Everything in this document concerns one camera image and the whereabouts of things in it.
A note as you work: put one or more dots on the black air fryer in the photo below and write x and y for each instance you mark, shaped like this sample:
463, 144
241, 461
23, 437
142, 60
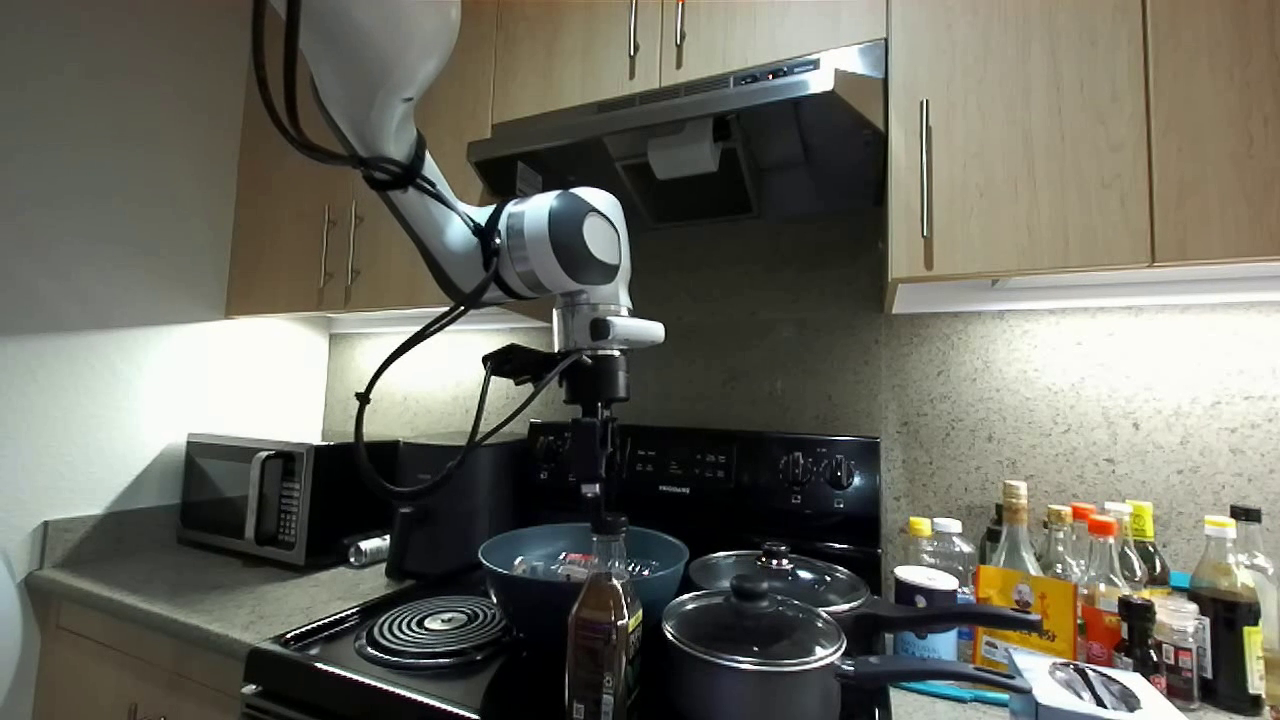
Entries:
440, 530

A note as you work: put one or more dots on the range hood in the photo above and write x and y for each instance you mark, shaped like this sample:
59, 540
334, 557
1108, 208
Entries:
786, 139

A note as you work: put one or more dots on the black electric stove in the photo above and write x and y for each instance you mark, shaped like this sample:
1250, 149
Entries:
485, 647

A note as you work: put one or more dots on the dark syrup bottle black cap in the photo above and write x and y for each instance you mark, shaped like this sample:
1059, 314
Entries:
600, 635

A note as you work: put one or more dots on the blue bowl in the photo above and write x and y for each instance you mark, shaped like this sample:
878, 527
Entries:
538, 574

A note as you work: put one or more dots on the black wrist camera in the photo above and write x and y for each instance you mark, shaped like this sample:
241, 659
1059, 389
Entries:
524, 366

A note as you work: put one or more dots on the upper wooden cabinet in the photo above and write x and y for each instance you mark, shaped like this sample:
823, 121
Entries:
1037, 155

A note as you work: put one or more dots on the yellow condiment box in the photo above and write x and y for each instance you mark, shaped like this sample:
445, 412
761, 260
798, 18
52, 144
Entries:
1041, 598

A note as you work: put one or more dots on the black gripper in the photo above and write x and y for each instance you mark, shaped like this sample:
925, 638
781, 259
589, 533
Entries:
595, 387

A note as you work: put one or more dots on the dark soy sauce bottle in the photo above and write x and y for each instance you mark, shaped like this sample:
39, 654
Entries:
1228, 622

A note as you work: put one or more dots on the orange cap sauce bottle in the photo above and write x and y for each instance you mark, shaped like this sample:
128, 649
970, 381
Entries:
1100, 595

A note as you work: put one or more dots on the microwave oven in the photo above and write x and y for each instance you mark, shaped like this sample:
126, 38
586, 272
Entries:
282, 501

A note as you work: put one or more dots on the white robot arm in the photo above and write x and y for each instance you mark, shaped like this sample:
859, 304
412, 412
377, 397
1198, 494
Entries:
341, 87

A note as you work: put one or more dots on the black pot with lid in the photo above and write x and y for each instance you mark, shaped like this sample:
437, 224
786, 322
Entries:
745, 654

